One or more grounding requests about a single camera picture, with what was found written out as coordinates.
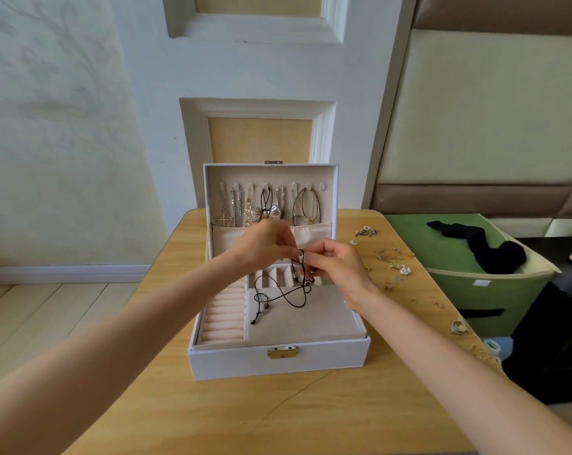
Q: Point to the person's right hand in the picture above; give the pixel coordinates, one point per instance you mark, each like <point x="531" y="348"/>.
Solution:
<point x="343" y="270"/>

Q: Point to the person's left hand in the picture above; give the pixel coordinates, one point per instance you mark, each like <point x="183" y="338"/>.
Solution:
<point x="262" y="246"/>

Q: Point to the small earrings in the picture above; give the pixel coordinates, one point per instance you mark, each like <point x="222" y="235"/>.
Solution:
<point x="366" y="231"/>

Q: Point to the white jewelry box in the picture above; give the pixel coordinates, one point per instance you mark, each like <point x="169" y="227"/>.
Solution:
<point x="310" y="322"/>

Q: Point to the person's right forearm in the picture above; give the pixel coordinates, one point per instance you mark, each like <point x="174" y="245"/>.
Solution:
<point x="466" y="384"/>

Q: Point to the person's left forearm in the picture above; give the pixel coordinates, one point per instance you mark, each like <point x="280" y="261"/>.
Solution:
<point x="106" y="360"/>

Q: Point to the black cloth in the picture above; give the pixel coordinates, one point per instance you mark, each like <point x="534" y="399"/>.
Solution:
<point x="499" y="258"/>

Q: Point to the black low cabinet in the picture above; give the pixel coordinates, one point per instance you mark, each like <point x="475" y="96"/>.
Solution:
<point x="551" y="327"/>

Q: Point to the beige padded wall panel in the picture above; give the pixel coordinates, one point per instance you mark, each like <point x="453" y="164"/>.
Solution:
<point x="485" y="99"/>

